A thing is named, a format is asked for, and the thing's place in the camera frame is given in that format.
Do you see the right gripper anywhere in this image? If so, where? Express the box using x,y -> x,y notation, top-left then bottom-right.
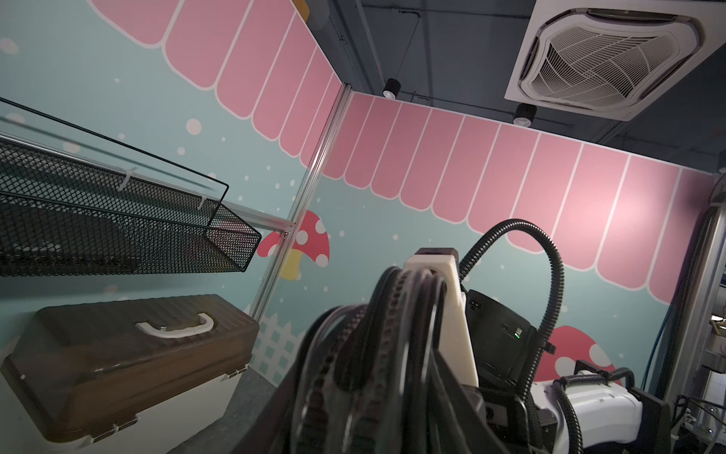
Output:
465,289 -> 553,450

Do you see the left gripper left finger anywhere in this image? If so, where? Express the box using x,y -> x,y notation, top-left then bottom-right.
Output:
232,361 -> 300,454

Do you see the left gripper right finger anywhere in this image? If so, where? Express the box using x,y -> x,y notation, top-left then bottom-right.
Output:
431,350 -> 509,453

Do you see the black round pouch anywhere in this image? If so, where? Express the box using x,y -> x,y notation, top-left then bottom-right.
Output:
289,267 -> 446,453

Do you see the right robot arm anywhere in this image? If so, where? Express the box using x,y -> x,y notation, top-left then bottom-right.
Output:
459,219 -> 670,453

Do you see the brown lidded storage box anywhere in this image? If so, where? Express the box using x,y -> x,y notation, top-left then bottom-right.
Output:
1,294 -> 259,453

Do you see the black ceiling spotlight right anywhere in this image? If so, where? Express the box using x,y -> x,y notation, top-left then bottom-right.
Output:
512,103 -> 537,128

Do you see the black ceiling spotlight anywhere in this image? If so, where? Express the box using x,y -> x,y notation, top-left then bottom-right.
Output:
382,78 -> 401,100
512,103 -> 537,128

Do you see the black ceiling spotlight left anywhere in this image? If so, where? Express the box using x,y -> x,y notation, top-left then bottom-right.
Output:
382,78 -> 401,100

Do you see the black box in basket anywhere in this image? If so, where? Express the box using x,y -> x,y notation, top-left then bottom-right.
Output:
1,204 -> 141,277

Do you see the ceiling air conditioner vent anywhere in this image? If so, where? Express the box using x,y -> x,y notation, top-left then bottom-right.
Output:
505,0 -> 725,122

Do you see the black mesh wall basket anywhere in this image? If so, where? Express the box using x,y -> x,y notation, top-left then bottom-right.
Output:
0,95 -> 263,278

